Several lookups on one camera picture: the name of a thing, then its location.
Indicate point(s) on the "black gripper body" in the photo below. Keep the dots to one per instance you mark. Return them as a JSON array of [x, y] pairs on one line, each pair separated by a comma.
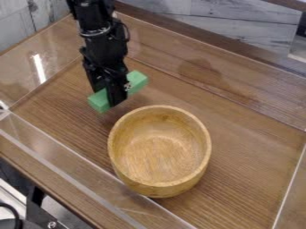
[[106, 39]]

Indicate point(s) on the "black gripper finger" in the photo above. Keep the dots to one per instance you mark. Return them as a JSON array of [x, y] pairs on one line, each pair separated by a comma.
[[117, 90], [94, 76]]

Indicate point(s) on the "green rectangular block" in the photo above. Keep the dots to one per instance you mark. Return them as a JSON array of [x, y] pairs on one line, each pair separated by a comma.
[[98, 100]]

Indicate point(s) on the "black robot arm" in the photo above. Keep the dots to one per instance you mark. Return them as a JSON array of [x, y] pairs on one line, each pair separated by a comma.
[[92, 10]]

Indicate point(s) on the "brown wooden bowl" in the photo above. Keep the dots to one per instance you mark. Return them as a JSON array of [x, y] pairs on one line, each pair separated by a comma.
[[160, 149]]

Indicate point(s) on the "clear acrylic tray enclosure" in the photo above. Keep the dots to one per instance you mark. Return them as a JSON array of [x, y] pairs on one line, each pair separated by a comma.
[[244, 91]]

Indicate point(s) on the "black metal table bracket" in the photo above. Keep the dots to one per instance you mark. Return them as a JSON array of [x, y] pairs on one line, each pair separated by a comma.
[[37, 214]]

